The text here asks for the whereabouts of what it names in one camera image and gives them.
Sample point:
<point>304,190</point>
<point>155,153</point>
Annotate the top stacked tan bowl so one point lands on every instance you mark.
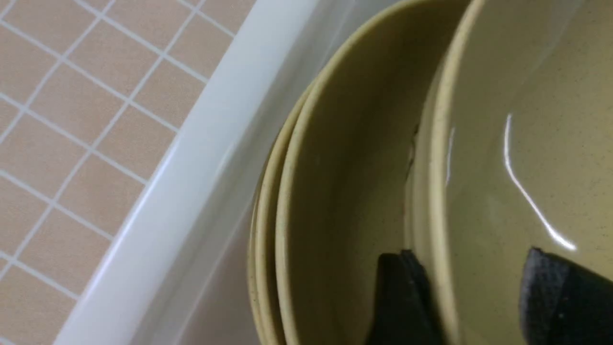
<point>342,199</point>

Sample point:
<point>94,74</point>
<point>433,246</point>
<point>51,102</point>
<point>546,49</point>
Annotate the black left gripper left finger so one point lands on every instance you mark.
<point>403,312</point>

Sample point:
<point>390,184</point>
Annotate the tan noodle bowl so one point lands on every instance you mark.
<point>515,152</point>

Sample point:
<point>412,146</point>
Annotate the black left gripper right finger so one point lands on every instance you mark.
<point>564,303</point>

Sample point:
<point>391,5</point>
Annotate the stacked tan bowl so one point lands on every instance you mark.
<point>342,199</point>
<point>261,276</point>

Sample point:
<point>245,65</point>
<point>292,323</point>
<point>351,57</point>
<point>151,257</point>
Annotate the large white plastic bin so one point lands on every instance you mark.
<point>176,273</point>

